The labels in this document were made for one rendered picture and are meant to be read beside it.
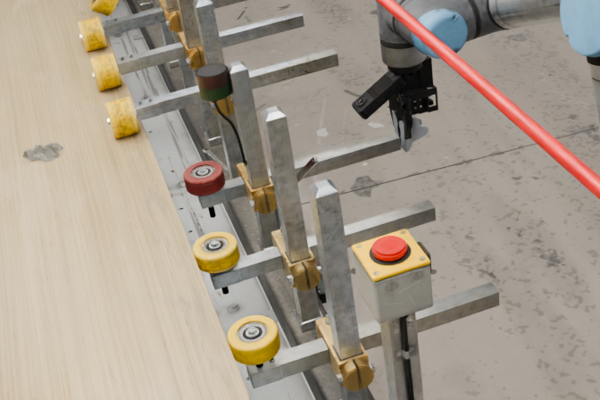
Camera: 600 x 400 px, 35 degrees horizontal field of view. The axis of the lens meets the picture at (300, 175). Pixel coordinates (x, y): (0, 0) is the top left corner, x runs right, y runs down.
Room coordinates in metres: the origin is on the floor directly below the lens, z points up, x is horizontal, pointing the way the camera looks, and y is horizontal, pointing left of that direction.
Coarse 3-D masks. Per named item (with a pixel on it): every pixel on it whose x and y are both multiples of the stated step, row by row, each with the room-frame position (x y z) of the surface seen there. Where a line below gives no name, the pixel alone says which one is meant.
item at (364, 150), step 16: (352, 144) 1.71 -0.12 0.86; (368, 144) 1.70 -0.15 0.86; (384, 144) 1.70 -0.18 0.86; (400, 144) 1.70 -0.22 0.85; (304, 160) 1.68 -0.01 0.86; (320, 160) 1.67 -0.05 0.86; (336, 160) 1.67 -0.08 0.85; (352, 160) 1.68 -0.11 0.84; (224, 192) 1.62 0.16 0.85; (240, 192) 1.63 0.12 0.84
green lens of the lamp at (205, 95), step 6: (228, 84) 1.58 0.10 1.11; (204, 90) 1.57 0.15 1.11; (210, 90) 1.57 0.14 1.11; (216, 90) 1.57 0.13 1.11; (222, 90) 1.57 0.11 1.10; (228, 90) 1.58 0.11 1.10; (204, 96) 1.58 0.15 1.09; (210, 96) 1.57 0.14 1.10; (216, 96) 1.57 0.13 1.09; (222, 96) 1.57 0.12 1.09
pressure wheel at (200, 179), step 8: (192, 168) 1.64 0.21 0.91; (200, 168) 1.63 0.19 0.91; (208, 168) 1.64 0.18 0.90; (216, 168) 1.63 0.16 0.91; (184, 176) 1.62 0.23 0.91; (192, 176) 1.61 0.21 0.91; (200, 176) 1.61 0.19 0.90; (208, 176) 1.60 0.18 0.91; (216, 176) 1.60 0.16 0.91; (192, 184) 1.59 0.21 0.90; (200, 184) 1.59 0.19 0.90; (208, 184) 1.59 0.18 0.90; (216, 184) 1.59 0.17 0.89; (224, 184) 1.61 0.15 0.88; (192, 192) 1.59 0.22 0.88; (200, 192) 1.59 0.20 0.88; (208, 192) 1.59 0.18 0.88; (208, 208) 1.62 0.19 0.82
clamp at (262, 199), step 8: (240, 168) 1.67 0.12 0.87; (240, 176) 1.66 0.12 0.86; (248, 184) 1.61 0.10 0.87; (272, 184) 1.59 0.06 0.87; (248, 192) 1.60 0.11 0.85; (256, 192) 1.58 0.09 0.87; (264, 192) 1.58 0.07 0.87; (272, 192) 1.57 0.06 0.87; (256, 200) 1.56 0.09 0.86; (264, 200) 1.56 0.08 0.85; (272, 200) 1.57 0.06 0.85; (256, 208) 1.56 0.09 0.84; (264, 208) 1.56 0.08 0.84; (272, 208) 1.57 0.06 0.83
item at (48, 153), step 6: (48, 144) 1.83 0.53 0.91; (54, 144) 1.83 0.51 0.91; (30, 150) 1.82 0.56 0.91; (36, 150) 1.81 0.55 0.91; (42, 150) 1.81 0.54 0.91; (48, 150) 1.79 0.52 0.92; (54, 150) 1.81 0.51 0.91; (24, 156) 1.81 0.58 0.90; (30, 156) 1.79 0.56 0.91; (36, 156) 1.79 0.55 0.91; (42, 156) 1.79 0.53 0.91; (48, 156) 1.79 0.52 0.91; (54, 156) 1.78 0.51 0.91
